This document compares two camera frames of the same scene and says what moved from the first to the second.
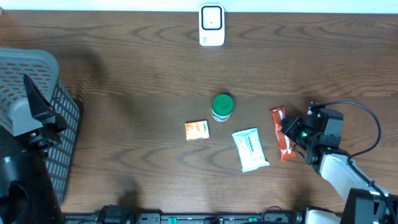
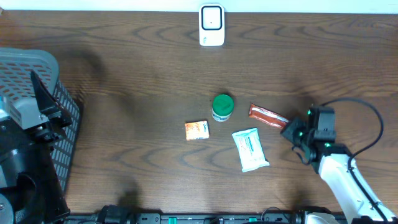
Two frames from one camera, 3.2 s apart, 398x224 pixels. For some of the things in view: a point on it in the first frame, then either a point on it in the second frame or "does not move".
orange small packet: x=197 y=130 does not move
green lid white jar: x=222 y=106 does not move
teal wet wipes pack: x=251 y=154 does not move
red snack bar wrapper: x=286 y=150 → x=260 y=113
